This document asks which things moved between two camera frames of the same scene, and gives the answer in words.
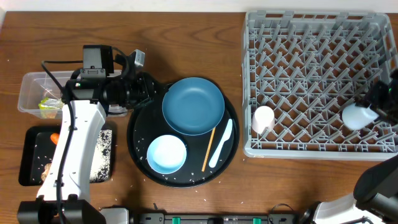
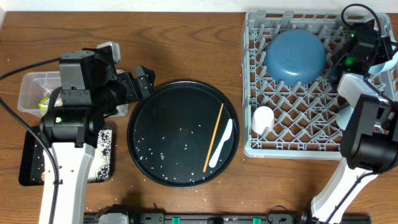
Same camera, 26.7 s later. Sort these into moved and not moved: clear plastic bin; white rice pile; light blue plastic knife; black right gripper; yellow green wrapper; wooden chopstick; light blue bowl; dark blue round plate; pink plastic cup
Moved: dark blue round plate; light blue bowl; black right gripper
Not moved: clear plastic bin; yellow green wrapper; light blue plastic knife; wooden chopstick; pink plastic cup; white rice pile
